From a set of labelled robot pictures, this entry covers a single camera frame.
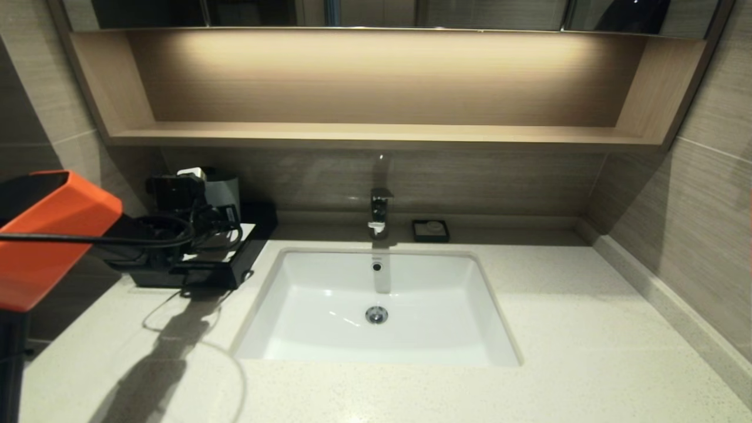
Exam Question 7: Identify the grey tumbler cup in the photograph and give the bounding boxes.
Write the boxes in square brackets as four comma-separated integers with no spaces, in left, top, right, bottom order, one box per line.
[203,170,242,223]

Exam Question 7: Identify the black box drawer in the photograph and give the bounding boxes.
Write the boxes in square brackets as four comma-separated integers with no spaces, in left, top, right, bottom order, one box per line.
[128,261,237,290]

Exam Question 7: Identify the wooden wall shelf niche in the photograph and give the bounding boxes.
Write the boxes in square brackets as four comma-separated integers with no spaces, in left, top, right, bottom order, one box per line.
[50,29,735,153]

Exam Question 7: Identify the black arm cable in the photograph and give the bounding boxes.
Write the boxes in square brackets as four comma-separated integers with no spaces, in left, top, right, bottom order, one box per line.
[0,214,244,254]

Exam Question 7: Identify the black tray box white lid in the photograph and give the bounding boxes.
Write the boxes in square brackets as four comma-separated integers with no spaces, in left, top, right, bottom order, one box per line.
[126,203,278,290]

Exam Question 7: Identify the beige stone backsplash strip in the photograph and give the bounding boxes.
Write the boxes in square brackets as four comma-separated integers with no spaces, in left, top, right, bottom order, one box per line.
[579,217,752,406]

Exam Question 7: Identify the white ceramic sink basin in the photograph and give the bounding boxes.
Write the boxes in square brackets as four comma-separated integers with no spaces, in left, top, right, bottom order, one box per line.
[229,247,522,368]

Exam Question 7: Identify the mirror cabinet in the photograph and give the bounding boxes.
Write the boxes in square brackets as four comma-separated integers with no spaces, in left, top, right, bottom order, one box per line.
[62,0,720,39]

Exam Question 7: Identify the chrome sink faucet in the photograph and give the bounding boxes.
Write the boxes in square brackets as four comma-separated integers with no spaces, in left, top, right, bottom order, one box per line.
[368,188,394,240]

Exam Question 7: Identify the black soap dish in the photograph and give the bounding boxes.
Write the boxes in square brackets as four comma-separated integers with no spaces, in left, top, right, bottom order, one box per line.
[411,219,451,243]

